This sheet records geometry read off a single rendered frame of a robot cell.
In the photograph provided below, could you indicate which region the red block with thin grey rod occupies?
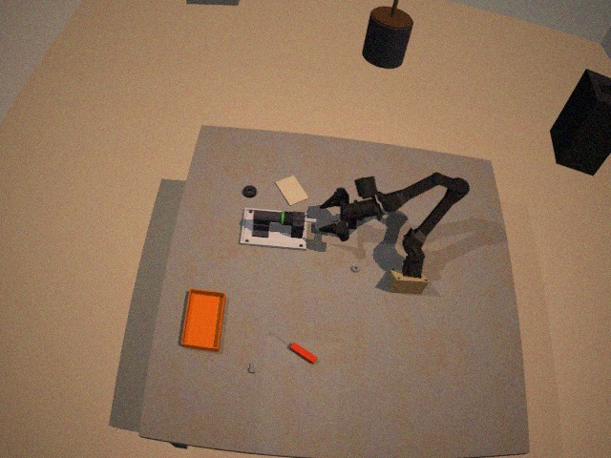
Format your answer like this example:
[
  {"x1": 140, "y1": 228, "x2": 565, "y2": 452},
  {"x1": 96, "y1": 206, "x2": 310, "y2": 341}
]
[{"x1": 268, "y1": 330, "x2": 317, "y2": 364}]

